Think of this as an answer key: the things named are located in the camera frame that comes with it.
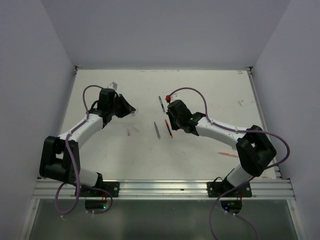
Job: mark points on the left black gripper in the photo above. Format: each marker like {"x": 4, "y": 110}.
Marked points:
{"x": 127, "y": 108}

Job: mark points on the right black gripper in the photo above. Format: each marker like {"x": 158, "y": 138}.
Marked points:
{"x": 174, "y": 127}

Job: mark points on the red capped pen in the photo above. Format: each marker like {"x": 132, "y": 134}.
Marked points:
{"x": 168, "y": 128}

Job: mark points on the green pen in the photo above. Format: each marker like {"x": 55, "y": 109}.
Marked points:
{"x": 161, "y": 103}

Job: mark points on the purple highlighter pen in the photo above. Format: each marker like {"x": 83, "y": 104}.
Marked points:
{"x": 157, "y": 130}

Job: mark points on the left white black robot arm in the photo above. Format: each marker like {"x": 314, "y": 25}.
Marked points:
{"x": 60, "y": 158}

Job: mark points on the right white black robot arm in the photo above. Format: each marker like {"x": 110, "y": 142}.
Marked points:
{"x": 254, "y": 149}

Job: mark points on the right wrist camera red cap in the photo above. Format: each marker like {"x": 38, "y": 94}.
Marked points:
{"x": 171, "y": 98}

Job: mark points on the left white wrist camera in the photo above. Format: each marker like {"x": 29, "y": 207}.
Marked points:
{"x": 114, "y": 86}

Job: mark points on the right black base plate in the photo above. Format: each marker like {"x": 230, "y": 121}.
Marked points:
{"x": 217, "y": 188}

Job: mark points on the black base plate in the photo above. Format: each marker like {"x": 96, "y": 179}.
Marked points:
{"x": 217, "y": 188}
{"x": 106, "y": 188}

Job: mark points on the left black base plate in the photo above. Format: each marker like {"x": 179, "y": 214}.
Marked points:
{"x": 106, "y": 188}

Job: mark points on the aluminium right side rail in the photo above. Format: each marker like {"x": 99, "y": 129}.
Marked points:
{"x": 260, "y": 112}

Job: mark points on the aluminium rail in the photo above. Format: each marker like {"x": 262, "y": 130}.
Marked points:
{"x": 274, "y": 189}
{"x": 260, "y": 112}

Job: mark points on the aluminium front rail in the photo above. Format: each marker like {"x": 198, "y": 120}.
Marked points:
{"x": 274, "y": 189}

